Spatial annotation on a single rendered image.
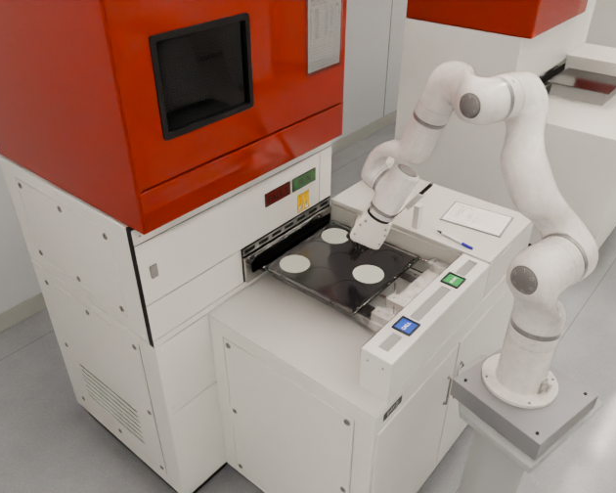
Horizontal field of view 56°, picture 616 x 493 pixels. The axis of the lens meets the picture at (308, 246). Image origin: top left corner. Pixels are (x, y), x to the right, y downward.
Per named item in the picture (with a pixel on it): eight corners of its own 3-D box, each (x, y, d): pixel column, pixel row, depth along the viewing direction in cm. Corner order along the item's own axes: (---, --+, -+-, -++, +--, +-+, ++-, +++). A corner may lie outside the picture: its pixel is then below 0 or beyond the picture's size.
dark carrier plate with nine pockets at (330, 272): (267, 266, 188) (266, 264, 187) (331, 223, 210) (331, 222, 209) (352, 310, 170) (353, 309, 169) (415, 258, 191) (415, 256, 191)
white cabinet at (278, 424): (227, 475, 225) (206, 315, 180) (370, 342, 287) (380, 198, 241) (361, 586, 191) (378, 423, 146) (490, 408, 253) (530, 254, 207)
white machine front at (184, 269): (150, 344, 168) (125, 228, 146) (325, 229, 220) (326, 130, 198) (155, 349, 167) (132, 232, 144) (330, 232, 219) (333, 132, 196)
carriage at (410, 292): (368, 328, 170) (369, 321, 168) (431, 271, 193) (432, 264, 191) (391, 340, 165) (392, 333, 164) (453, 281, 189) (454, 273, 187)
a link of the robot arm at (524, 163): (528, 297, 133) (567, 275, 142) (575, 293, 123) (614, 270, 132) (461, 88, 131) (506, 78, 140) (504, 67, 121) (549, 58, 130)
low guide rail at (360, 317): (272, 276, 196) (272, 269, 194) (276, 274, 197) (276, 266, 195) (398, 342, 169) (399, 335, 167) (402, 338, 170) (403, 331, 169)
